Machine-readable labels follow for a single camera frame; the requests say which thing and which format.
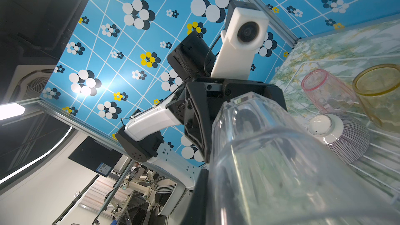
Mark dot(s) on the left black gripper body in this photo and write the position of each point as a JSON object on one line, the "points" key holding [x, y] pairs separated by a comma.
{"points": [[203, 99]]}

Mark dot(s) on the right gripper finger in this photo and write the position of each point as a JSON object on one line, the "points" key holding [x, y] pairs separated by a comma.
{"points": [[196, 211]]}

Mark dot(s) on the clear glass cup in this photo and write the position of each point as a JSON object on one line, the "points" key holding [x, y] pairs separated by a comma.
{"points": [[265, 169]]}

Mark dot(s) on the white wire dish rack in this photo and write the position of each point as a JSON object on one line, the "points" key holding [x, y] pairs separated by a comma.
{"points": [[377, 161]]}

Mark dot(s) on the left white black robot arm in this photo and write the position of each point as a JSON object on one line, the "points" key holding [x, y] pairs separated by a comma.
{"points": [[141, 136]]}

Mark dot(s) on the white floor fan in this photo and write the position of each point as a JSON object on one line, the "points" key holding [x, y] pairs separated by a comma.
{"points": [[163, 196]]}

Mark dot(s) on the pink glass cup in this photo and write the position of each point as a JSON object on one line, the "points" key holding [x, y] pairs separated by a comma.
{"points": [[327, 92]]}

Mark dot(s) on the yellow glass cup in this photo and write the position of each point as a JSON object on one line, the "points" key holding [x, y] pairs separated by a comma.
{"points": [[378, 92]]}

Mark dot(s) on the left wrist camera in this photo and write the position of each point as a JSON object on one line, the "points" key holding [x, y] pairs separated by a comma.
{"points": [[244, 32]]}

